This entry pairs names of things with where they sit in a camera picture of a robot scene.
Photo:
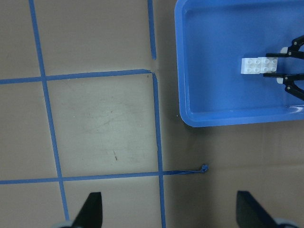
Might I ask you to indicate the blue plastic tray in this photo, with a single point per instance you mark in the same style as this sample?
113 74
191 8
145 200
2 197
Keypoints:
212 38

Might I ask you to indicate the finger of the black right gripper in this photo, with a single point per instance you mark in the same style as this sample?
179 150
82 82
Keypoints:
291 51
289 82

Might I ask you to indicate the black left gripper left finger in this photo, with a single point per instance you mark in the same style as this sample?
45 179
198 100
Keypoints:
91 213

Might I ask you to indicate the white block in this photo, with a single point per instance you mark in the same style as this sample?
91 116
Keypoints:
251 65
268 65

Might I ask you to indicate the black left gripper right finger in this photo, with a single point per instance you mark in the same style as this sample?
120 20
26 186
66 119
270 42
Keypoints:
250 214

